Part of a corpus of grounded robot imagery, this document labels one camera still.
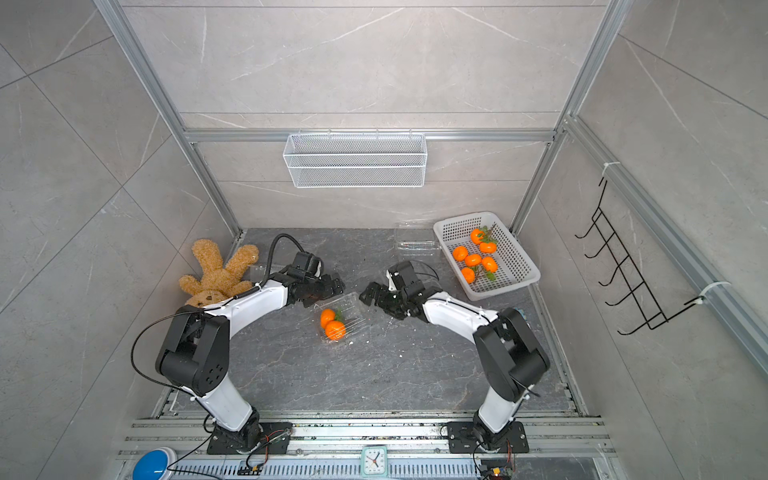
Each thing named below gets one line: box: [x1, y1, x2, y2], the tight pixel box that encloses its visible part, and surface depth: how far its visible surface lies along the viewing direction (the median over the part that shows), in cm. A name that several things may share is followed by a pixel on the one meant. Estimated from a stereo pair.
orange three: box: [325, 320, 347, 341], surface depth 87 cm
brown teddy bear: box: [179, 239, 259, 308], surface depth 98 cm
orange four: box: [320, 308, 336, 329], surface depth 92 cm
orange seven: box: [465, 254, 482, 267], surface depth 106 cm
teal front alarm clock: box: [361, 446, 389, 478], surface depth 70 cm
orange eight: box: [481, 256, 499, 273], surface depth 106 cm
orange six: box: [479, 242, 497, 254], surface depth 112 cm
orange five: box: [470, 228, 485, 245], surface depth 115 cm
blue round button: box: [132, 446, 177, 480], surface depth 70 cm
